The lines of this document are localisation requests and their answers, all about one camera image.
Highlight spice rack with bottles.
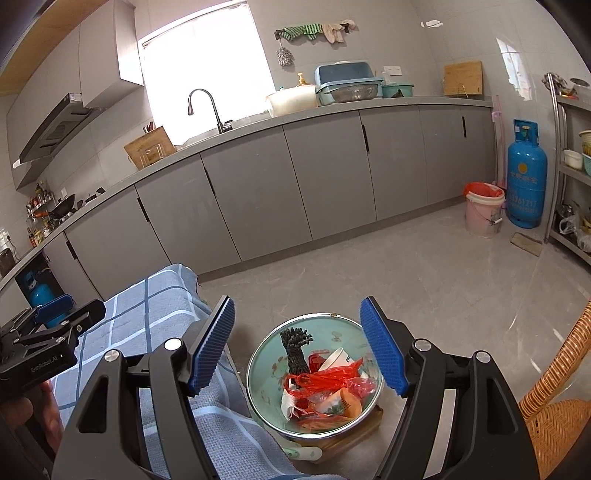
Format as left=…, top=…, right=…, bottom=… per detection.
left=25, top=182, right=57, bottom=246

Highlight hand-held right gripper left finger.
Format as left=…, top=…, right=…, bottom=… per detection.
left=51, top=296, right=236, bottom=480

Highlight blue checked tablecloth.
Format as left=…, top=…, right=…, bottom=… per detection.
left=46, top=263, right=306, bottom=480

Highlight metal shelf rack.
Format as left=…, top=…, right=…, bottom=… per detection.
left=542, top=71, right=591, bottom=267

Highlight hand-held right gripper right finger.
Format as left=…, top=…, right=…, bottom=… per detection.
left=359, top=296, right=541, bottom=480

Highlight person's left hand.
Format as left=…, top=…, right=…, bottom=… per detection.
left=0, top=378, right=64, bottom=440

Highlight bright window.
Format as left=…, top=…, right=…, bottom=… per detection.
left=140, top=7, right=274, bottom=144

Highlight black wok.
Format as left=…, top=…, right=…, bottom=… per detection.
left=34, top=194, right=76, bottom=220

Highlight teal enamel basin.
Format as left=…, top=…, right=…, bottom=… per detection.
left=246, top=314, right=387, bottom=439

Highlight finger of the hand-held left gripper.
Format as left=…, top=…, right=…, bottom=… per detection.
left=13, top=299, right=107, bottom=348
left=34, top=295, right=75, bottom=322

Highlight green plastic basket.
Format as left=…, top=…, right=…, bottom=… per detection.
left=381, top=82, right=415, bottom=99

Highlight white plastic tub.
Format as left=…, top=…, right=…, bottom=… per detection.
left=265, top=84, right=320, bottom=118

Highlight red plastic bag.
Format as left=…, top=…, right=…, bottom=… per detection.
left=283, top=361, right=370, bottom=398

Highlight green striped towel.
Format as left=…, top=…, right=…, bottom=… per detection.
left=275, top=24, right=324, bottom=44

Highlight blue gas cylinder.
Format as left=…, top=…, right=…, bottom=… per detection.
left=506, top=119, right=549, bottom=230
left=25, top=274, right=64, bottom=308

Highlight grey kitchen base cabinets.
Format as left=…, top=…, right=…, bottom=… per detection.
left=0, top=95, right=495, bottom=305

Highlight beige rubber gloves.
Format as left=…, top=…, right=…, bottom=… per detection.
left=321, top=18, right=356, bottom=46

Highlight cardboard piece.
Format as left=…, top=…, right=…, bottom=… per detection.
left=510, top=232, right=544, bottom=257

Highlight blue dish rack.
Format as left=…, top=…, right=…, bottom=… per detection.
left=314, top=62, right=384, bottom=105

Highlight patterned clear plastic bag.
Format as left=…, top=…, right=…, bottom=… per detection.
left=281, top=388, right=343, bottom=422

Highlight steel gooseneck faucet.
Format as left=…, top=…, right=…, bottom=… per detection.
left=187, top=89, right=234, bottom=135

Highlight white paper cup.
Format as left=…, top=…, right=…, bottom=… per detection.
left=318, top=347, right=366, bottom=375

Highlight pink plastic wrapper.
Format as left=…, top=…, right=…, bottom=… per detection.
left=346, top=376, right=376, bottom=398

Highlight wooden cutting board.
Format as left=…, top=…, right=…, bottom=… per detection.
left=123, top=126, right=178, bottom=171
left=443, top=61, right=485, bottom=98

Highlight orange printed paper packet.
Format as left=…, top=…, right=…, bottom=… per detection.
left=297, top=387, right=364, bottom=428

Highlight grey upper cabinets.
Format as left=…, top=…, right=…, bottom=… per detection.
left=0, top=0, right=146, bottom=190

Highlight black rope bundle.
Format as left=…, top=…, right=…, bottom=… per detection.
left=279, top=326, right=315, bottom=377

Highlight wicker chair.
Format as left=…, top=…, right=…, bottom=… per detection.
left=517, top=300, right=591, bottom=480

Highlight pink bucket with red liner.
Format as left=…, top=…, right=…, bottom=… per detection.
left=464, top=182, right=506, bottom=236

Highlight black range hood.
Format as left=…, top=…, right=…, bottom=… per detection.
left=18, top=93, right=103, bottom=164

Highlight steel colander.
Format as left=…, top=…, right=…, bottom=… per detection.
left=330, top=84, right=380, bottom=103

